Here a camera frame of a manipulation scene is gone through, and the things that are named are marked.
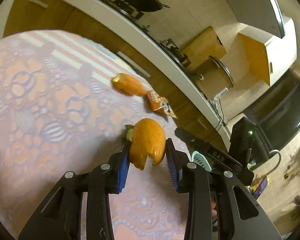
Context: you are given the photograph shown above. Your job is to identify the green leafy vegetable scrap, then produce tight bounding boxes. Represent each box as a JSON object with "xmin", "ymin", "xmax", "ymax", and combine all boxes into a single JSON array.
[{"xmin": 125, "ymin": 125, "xmax": 134, "ymax": 141}]

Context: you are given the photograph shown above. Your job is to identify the orange peel piece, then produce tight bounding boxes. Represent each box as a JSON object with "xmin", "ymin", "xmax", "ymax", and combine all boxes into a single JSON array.
[
  {"xmin": 111, "ymin": 73, "xmax": 147, "ymax": 96},
  {"xmin": 128, "ymin": 118, "xmax": 166, "ymax": 171}
]

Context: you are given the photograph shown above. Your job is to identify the panda snack wrapper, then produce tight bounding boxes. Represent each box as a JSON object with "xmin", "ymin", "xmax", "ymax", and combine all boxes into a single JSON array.
[{"xmin": 147, "ymin": 90, "xmax": 177, "ymax": 119}]

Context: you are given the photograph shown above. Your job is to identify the light blue perforated trash basket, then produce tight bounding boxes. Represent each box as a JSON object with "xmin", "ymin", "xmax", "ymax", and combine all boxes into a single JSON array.
[{"xmin": 191, "ymin": 151, "xmax": 212, "ymax": 172}]

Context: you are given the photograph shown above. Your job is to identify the dark kitchen window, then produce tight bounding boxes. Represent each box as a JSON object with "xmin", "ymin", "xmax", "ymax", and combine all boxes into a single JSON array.
[{"xmin": 243, "ymin": 70, "xmax": 300, "ymax": 169}]

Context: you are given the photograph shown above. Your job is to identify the chrome sink faucet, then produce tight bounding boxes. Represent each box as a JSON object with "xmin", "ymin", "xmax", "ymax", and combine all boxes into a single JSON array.
[{"xmin": 252, "ymin": 149, "xmax": 283, "ymax": 184}]

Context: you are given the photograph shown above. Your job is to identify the floral pink tablecloth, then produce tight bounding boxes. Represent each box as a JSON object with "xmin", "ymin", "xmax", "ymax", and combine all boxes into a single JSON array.
[{"xmin": 0, "ymin": 30, "xmax": 187, "ymax": 237}]

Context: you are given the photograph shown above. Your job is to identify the white power meter plug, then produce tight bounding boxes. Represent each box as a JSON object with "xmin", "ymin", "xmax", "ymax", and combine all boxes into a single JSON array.
[{"xmin": 213, "ymin": 87, "xmax": 229, "ymax": 101}]

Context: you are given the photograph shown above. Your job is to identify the brown rice cooker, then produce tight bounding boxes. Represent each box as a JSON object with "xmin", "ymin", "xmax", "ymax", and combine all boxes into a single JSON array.
[{"xmin": 190, "ymin": 56, "xmax": 234, "ymax": 101}]

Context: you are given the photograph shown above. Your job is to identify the white upper cabinet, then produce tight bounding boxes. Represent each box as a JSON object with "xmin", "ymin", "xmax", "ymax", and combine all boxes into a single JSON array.
[{"xmin": 238, "ymin": 16, "xmax": 297, "ymax": 87}]

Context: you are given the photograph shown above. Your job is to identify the wooden cutting board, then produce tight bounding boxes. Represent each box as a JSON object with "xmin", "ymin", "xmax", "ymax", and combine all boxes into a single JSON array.
[{"xmin": 182, "ymin": 26, "xmax": 226, "ymax": 73}]

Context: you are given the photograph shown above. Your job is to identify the wooden base cabinets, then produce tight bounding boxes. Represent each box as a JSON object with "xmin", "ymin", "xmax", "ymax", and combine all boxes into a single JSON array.
[{"xmin": 3, "ymin": 0, "xmax": 228, "ymax": 153}]

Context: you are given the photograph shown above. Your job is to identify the black gas stove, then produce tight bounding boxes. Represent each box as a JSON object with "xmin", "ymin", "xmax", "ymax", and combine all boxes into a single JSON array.
[{"xmin": 104, "ymin": 0, "xmax": 193, "ymax": 82}]

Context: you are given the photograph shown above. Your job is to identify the range hood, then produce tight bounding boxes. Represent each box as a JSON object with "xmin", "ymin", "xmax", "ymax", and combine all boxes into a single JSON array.
[{"xmin": 227, "ymin": 0, "xmax": 285, "ymax": 38}]

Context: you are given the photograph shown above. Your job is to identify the black power cable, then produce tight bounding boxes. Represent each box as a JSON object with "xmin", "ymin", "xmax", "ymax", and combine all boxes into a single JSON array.
[{"xmin": 213, "ymin": 97, "xmax": 227, "ymax": 132}]

